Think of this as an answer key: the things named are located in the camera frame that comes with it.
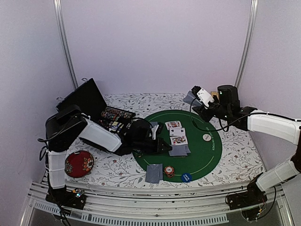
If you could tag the metal frame post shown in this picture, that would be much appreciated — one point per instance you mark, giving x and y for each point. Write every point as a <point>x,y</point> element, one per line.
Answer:
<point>247,43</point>
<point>64,41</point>

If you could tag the green round poker mat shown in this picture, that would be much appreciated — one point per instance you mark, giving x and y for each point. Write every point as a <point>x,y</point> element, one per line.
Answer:
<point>204,156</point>

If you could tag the dealt cards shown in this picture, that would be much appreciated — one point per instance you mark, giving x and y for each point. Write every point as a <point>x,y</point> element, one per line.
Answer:
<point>156,124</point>

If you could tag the red floral plate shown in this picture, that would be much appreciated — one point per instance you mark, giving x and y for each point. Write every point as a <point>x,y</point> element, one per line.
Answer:
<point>78,164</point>

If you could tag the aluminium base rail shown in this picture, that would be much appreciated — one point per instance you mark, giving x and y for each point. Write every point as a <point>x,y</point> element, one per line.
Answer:
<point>191,206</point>

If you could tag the woven bamboo tray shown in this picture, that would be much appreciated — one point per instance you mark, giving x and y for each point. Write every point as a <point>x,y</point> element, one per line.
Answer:
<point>214,93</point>

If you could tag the red chip stack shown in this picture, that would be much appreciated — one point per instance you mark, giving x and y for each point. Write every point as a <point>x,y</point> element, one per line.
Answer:
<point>169,171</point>

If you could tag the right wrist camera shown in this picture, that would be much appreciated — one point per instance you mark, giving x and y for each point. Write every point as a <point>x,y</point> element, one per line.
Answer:
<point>205,97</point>

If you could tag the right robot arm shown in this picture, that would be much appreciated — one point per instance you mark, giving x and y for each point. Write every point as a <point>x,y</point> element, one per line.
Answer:
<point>225,105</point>

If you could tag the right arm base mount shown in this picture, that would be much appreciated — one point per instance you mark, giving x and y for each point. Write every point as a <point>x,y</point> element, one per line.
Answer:
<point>249,202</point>

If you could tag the dealt cards front edge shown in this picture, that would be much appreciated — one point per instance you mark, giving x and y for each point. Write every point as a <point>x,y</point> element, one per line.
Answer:
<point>154,173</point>

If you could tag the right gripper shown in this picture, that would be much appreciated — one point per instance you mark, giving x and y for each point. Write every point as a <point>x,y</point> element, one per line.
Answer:
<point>201,110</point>

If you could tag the king of diamonds card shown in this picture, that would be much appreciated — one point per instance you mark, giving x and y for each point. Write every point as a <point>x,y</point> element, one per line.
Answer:
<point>173,124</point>

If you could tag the white dealer button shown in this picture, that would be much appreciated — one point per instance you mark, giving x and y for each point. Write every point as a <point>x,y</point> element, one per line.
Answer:
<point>207,137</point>

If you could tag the black poker chip case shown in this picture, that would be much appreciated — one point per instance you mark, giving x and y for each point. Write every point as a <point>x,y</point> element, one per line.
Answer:
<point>88,98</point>

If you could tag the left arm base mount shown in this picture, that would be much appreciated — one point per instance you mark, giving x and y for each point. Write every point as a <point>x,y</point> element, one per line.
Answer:
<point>62,197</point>

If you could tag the right metal frame post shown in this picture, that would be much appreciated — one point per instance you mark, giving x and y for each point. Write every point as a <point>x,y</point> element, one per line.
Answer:
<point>247,43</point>

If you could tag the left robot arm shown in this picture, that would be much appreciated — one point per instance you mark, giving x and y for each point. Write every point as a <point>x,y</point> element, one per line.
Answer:
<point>62,131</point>

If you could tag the grey playing card deck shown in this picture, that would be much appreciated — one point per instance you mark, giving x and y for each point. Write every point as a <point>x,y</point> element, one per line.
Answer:
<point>189,98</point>

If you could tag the two of clubs card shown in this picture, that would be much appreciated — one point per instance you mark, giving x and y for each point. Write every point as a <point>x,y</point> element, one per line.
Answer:
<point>173,132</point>

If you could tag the green chip stack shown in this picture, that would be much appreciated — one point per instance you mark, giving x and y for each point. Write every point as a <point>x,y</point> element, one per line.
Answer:
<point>137,153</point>

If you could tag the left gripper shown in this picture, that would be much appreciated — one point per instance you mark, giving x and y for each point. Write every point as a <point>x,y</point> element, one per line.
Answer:
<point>161,142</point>

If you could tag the blue small blind button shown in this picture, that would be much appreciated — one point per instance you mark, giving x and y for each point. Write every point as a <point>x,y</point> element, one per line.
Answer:
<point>186,177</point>

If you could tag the left metal frame post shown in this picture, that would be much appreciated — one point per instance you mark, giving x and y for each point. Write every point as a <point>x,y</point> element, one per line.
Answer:
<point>64,41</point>

